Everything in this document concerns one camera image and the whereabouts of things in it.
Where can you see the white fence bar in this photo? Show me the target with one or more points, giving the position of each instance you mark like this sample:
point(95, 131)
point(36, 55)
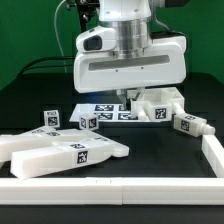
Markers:
point(112, 191)
point(214, 153)

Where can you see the small white tagged nut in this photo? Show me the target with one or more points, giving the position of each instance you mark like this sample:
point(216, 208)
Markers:
point(51, 118)

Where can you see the white right fence bar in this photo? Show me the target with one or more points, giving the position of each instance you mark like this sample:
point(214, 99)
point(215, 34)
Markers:
point(214, 153)

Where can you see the white chair seat part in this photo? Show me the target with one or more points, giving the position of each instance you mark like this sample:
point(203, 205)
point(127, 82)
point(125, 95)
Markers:
point(156, 104)

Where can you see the small white tagged cube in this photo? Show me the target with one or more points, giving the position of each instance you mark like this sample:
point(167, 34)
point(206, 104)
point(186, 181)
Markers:
point(88, 121)

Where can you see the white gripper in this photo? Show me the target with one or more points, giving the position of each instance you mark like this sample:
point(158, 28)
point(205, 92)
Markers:
point(98, 68)

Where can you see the white front fence bar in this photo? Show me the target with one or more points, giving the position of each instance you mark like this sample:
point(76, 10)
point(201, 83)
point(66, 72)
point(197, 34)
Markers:
point(112, 191)

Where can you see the white marker sheet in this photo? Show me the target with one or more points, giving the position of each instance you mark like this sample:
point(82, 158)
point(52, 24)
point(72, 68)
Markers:
point(105, 112)

